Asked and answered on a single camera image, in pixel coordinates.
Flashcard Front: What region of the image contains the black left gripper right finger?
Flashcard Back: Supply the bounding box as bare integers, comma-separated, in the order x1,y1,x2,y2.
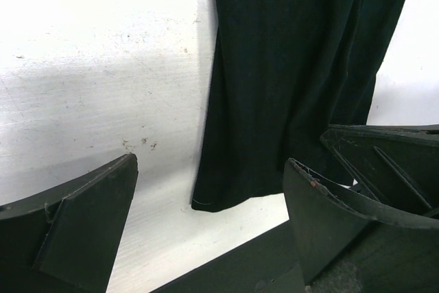
283,159,438,292

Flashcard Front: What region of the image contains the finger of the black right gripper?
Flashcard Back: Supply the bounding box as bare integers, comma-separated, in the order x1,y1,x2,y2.
320,125,438,218

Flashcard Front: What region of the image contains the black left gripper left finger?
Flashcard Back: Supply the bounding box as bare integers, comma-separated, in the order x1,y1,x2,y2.
1,154,139,292

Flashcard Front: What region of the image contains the black t shirt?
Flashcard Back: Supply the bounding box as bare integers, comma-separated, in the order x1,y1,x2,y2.
191,0,405,213

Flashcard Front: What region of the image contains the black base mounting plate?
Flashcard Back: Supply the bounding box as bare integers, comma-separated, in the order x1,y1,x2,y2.
155,222,305,293

